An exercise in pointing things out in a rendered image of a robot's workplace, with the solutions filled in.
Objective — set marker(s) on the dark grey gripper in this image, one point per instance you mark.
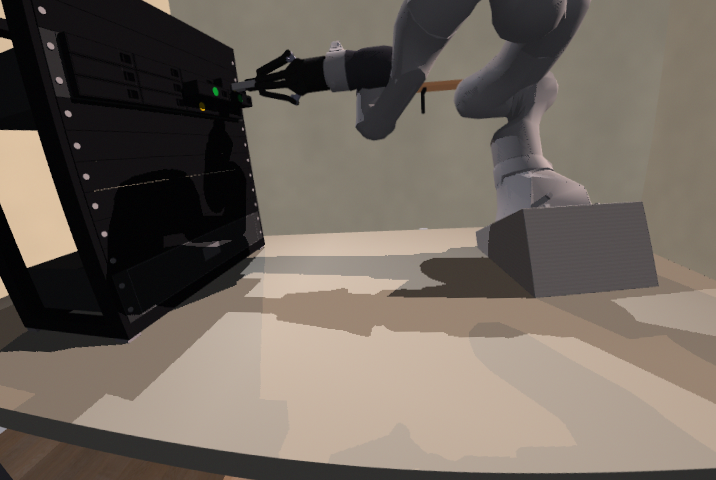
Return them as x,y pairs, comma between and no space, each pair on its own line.
313,80

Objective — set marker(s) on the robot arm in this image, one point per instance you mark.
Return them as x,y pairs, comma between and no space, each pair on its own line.
422,29

